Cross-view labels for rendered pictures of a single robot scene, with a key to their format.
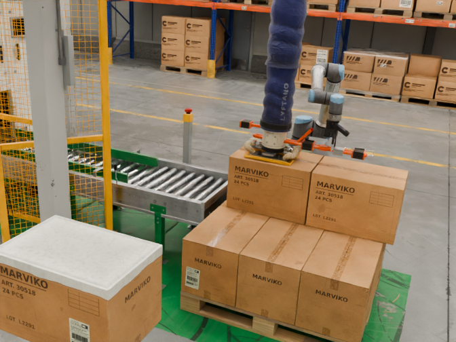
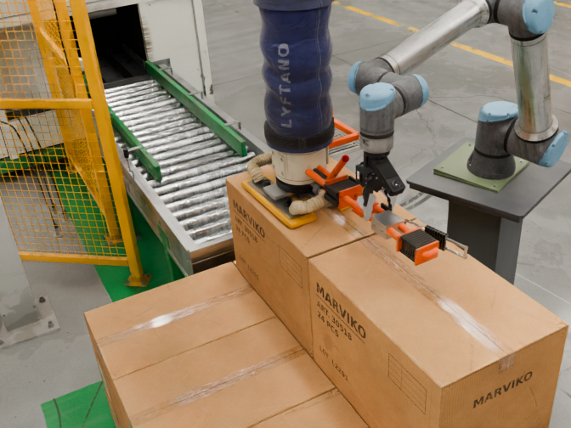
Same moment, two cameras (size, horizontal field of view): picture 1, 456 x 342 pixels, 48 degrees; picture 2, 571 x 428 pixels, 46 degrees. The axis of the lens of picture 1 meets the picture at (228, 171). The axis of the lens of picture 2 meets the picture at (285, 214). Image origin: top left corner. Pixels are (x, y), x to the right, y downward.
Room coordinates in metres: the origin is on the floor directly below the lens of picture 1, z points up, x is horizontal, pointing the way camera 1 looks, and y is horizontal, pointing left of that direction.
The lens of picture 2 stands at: (2.01, -1.61, 2.08)
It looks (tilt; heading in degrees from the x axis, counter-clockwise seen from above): 31 degrees down; 42
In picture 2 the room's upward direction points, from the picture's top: 4 degrees counter-clockwise
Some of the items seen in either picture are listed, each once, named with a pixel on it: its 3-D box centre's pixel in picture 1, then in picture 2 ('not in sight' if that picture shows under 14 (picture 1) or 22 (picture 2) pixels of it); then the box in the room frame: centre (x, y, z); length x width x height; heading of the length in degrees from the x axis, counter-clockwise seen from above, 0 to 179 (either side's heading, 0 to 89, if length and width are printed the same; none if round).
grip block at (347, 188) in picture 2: (308, 144); (343, 191); (3.44, -0.55, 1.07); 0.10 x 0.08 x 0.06; 160
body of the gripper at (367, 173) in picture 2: (332, 128); (375, 166); (3.40, -0.69, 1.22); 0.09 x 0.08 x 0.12; 69
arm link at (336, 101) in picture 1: (336, 104); (377, 109); (3.40, -0.70, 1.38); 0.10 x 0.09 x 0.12; 172
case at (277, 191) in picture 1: (275, 180); (316, 244); (3.55, -0.35, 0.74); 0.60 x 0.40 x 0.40; 68
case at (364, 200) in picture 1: (357, 197); (424, 344); (3.32, -0.92, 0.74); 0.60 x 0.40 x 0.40; 68
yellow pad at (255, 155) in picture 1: (269, 156); (277, 195); (3.44, -0.28, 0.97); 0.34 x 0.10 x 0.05; 70
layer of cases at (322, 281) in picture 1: (290, 254); (282, 403); (3.18, -0.47, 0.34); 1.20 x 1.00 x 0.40; 68
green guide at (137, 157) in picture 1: (85, 144); (195, 99); (4.53, 1.35, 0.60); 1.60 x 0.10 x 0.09; 68
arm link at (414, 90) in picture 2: (334, 100); (402, 94); (3.51, -0.71, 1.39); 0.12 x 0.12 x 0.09; 82
